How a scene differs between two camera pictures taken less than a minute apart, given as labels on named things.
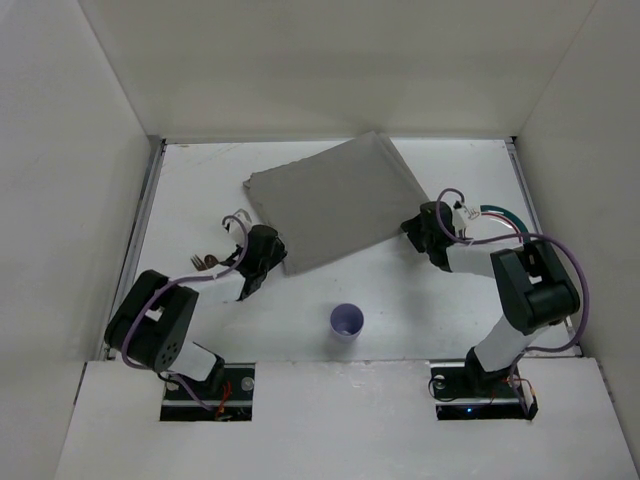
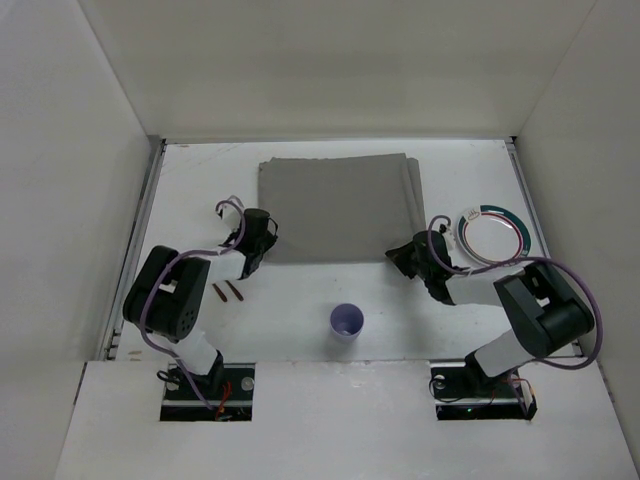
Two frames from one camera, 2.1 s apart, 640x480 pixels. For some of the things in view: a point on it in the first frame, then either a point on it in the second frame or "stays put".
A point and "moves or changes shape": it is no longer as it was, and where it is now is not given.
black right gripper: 414,226 -> 407,258
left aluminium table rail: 154,159 stays put
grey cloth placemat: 338,202 moves or changes shape
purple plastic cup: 346,322 stays put
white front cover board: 351,420 stays put
